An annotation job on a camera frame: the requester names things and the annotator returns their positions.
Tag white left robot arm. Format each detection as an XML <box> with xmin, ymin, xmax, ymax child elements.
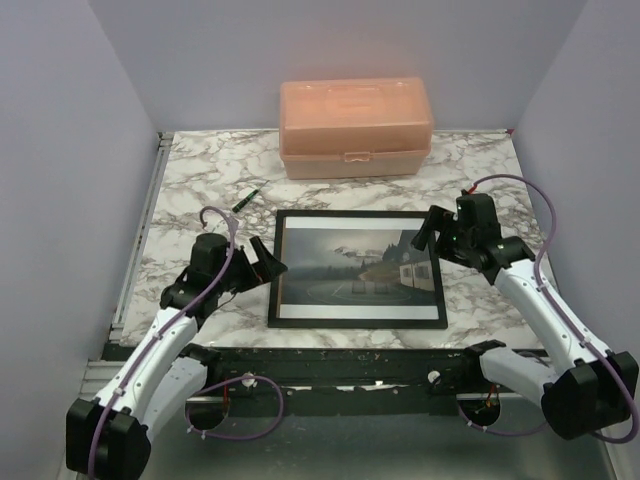
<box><xmin>65</xmin><ymin>233</ymin><xmax>287</xmax><ymax>479</ymax></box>

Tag glossy photo print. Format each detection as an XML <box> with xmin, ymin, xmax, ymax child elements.
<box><xmin>278</xmin><ymin>215</ymin><xmax>440</xmax><ymax>320</ymax></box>

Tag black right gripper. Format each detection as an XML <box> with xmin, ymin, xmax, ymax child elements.
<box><xmin>412</xmin><ymin>204</ymin><xmax>474</xmax><ymax>268</ymax></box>

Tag orange translucent plastic toolbox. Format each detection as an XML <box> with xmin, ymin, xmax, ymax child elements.
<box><xmin>279</xmin><ymin>77</ymin><xmax>434</xmax><ymax>180</ymax></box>

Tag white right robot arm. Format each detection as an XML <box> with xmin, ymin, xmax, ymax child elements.
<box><xmin>412</xmin><ymin>192</ymin><xmax>639</xmax><ymax>442</ymax></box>

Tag aluminium extrusion frame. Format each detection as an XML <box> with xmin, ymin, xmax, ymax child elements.
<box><xmin>54</xmin><ymin>130</ymin><xmax>616</xmax><ymax>480</ymax></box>

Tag rectangular picture frame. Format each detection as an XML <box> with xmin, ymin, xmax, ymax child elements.
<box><xmin>266</xmin><ymin>209</ymin><xmax>450</xmax><ymax>330</ymax></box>

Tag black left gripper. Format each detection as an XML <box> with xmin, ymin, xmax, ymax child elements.
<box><xmin>215</xmin><ymin>237</ymin><xmax>288</xmax><ymax>294</ymax></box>

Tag small green black screwdriver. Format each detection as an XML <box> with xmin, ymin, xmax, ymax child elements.
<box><xmin>232</xmin><ymin>181</ymin><xmax>268</xmax><ymax>213</ymax></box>

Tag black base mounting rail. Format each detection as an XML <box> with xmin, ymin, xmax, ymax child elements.
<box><xmin>181</xmin><ymin>344</ymin><xmax>499</xmax><ymax>417</ymax></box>

